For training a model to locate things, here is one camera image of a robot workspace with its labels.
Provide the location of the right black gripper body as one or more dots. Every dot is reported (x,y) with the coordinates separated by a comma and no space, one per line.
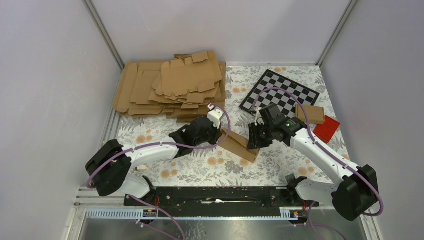
(270,128)

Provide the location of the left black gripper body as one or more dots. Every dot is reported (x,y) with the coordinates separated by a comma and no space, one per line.
(211,136)

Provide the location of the brown cardboard box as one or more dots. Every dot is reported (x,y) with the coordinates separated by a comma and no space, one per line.
(237,145)

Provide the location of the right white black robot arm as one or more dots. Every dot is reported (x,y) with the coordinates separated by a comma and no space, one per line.
(353,189)

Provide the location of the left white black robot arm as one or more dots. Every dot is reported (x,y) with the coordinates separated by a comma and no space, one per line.
(110,168)

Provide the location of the folded small cardboard box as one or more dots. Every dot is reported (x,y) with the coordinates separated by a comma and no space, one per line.
(316,114)

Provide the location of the red box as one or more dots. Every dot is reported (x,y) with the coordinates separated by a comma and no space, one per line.
(326,130)

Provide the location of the floral table mat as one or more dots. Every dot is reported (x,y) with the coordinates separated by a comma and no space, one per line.
(217,166)

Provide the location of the black white checkerboard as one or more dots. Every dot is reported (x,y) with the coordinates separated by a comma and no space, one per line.
(285,103)

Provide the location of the stack of cardboard blanks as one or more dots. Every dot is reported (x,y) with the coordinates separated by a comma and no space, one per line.
(181,88)

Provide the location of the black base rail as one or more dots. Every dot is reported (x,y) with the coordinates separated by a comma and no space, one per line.
(234,197)

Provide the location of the perforated metal cable tray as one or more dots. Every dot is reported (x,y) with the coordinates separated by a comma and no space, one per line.
(203,213)

